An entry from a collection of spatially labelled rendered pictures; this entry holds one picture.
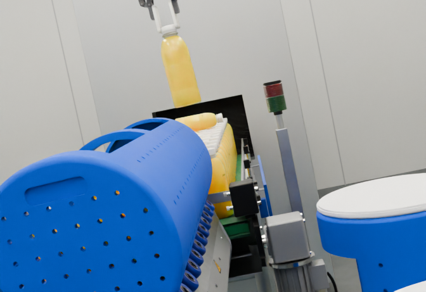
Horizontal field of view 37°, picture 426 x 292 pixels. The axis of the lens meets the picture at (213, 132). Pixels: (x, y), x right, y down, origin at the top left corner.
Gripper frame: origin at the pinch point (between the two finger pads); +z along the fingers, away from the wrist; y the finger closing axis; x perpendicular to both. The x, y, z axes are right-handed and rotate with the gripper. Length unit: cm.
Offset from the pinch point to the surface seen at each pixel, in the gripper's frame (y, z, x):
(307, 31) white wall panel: 29, -24, 438
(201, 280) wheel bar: 3, 57, -42
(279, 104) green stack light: 18, 29, 52
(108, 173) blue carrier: 5, 31, -80
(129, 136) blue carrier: -3.9, 26.7, -40.9
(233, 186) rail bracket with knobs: 3, 48, 16
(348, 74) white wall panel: 54, 23, 444
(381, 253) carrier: 37, 55, -56
